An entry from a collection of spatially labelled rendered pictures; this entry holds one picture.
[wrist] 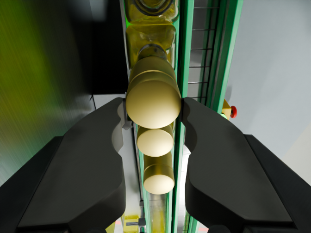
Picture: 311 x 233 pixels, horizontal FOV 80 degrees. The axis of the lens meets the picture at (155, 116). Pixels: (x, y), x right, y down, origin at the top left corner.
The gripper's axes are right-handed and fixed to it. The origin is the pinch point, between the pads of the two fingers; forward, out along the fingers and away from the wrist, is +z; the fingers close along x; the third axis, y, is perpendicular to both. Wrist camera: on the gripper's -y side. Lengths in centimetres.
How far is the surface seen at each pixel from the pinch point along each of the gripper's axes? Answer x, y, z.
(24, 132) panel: -11.6, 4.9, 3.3
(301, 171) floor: 157, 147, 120
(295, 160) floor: 143, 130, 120
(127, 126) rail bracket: -4.6, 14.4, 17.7
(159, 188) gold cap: 0.7, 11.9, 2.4
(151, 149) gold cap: -0.1, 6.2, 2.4
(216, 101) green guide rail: 13.3, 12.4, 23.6
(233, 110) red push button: 25, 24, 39
